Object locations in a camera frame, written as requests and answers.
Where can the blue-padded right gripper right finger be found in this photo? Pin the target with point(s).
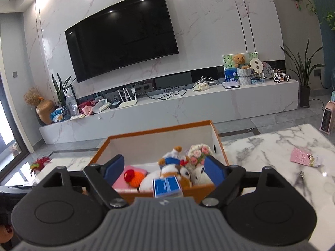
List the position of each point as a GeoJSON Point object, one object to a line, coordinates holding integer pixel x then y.
{"type": "Point", "coordinates": [227, 181]}

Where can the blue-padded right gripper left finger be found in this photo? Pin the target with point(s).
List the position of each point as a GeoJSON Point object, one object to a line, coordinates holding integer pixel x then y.
{"type": "Point", "coordinates": [101, 179]}

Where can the pink rectangular box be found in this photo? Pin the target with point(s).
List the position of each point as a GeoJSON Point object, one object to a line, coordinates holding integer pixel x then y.
{"type": "Point", "coordinates": [120, 182]}

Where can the brown white plush guinea pig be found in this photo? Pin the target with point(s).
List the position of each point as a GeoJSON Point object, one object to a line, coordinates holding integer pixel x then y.
{"type": "Point", "coordinates": [171, 164]}

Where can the blue white card box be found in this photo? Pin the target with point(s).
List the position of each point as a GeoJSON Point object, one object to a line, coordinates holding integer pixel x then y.
{"type": "Point", "coordinates": [167, 187]}

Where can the cream pink crochet bunny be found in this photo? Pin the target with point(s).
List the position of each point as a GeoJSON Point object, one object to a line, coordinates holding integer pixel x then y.
{"type": "Point", "coordinates": [199, 176]}

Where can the orange red knit toy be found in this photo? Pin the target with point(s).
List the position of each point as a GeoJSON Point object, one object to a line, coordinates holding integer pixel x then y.
{"type": "Point", "coordinates": [133, 178]}

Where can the crochet flower bouquet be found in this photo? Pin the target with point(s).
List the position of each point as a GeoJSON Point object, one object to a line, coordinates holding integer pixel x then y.
{"type": "Point", "coordinates": [198, 153]}

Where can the orange cardboard storage box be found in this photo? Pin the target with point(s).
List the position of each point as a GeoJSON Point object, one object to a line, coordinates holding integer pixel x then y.
{"type": "Point", "coordinates": [147, 147]}

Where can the white marble TV console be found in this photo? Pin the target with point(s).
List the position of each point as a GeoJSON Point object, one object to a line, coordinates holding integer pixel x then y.
{"type": "Point", "coordinates": [216, 104]}

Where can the red feather toy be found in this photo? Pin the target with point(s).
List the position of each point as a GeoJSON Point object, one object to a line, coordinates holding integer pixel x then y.
{"type": "Point", "coordinates": [37, 166]}

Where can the white wifi router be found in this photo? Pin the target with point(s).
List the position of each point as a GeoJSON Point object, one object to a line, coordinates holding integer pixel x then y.
{"type": "Point", "coordinates": [127, 99]}

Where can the white notebook on console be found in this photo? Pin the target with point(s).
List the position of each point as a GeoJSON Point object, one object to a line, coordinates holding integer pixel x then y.
{"type": "Point", "coordinates": [230, 85]}

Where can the green snake plant left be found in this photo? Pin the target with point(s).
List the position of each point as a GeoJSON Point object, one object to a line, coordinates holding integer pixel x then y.
{"type": "Point", "coordinates": [61, 88]}

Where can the green blue painted picture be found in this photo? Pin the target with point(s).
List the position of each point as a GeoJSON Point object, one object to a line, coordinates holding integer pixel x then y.
{"type": "Point", "coordinates": [230, 70]}

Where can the bronze vase with dried flowers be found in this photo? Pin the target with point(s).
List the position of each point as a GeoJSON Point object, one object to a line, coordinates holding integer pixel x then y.
{"type": "Point", "coordinates": [43, 107]}

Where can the teddy bear in knit basket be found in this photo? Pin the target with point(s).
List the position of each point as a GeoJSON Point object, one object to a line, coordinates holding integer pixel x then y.
{"type": "Point", "coordinates": [243, 69]}

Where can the black white cow figurines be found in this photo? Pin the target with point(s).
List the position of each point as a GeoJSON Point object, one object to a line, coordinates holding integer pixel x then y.
{"type": "Point", "coordinates": [280, 76]}

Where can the pink space heater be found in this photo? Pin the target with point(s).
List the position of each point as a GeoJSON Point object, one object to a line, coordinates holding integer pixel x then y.
{"type": "Point", "coordinates": [327, 118]}

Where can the round paper hand fan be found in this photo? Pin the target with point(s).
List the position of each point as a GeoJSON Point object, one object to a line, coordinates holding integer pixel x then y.
{"type": "Point", "coordinates": [257, 66]}

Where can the potted green plant right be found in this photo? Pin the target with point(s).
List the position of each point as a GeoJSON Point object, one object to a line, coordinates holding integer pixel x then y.
{"type": "Point", "coordinates": [303, 69]}

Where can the pink card with keychain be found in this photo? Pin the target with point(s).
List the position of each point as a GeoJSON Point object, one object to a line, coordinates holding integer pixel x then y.
{"type": "Point", "coordinates": [305, 158]}

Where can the white power strip with cables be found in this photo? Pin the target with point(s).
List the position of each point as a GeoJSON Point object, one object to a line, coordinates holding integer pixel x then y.
{"type": "Point", "coordinates": [204, 84]}

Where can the large black wall television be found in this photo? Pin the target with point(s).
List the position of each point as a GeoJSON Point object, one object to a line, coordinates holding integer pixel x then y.
{"type": "Point", "coordinates": [126, 33]}

